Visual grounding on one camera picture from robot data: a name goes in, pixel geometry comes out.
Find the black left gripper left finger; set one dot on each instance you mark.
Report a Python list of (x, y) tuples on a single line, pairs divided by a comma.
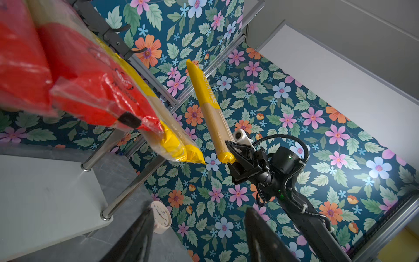
[(135, 244)]

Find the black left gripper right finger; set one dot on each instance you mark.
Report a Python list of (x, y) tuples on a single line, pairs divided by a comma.
[(263, 244)]

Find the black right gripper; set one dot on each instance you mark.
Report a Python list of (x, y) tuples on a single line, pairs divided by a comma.
[(251, 166)]

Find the yellow spaghetti box hidden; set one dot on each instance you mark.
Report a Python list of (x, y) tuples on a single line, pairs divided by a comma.
[(215, 120)]

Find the yellow spaghetti box back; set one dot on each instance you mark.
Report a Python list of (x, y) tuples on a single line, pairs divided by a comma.
[(173, 143)]

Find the red spaghetti bag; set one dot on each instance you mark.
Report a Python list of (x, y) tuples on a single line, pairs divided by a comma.
[(88, 83), (25, 74)]

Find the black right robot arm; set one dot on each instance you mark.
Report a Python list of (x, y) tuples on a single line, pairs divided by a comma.
[(274, 175)]

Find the white two-tier shelf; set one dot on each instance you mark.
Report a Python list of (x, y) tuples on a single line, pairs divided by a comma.
[(50, 196)]

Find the round white clock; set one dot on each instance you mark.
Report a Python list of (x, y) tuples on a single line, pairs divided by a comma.
[(162, 217)]

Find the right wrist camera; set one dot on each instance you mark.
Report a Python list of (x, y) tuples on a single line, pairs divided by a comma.
[(241, 137)]

